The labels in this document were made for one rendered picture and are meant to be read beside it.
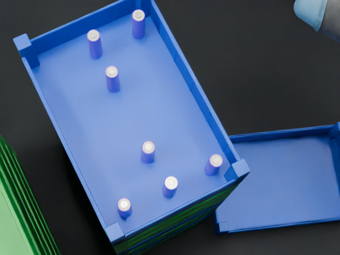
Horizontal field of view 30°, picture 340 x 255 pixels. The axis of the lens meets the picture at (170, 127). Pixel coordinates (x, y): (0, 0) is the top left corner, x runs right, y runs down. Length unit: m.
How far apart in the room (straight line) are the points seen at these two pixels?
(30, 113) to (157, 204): 0.61
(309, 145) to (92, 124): 0.66
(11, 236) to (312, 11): 0.53
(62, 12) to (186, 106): 0.66
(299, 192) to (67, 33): 0.69
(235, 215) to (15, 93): 0.55
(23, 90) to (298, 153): 0.62
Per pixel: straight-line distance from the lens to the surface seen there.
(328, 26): 0.74
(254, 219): 1.38
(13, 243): 0.97
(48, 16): 1.50
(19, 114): 1.43
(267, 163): 1.41
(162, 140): 0.90
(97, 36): 0.88
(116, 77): 0.86
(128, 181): 0.88
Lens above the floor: 1.35
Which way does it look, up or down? 75 degrees down
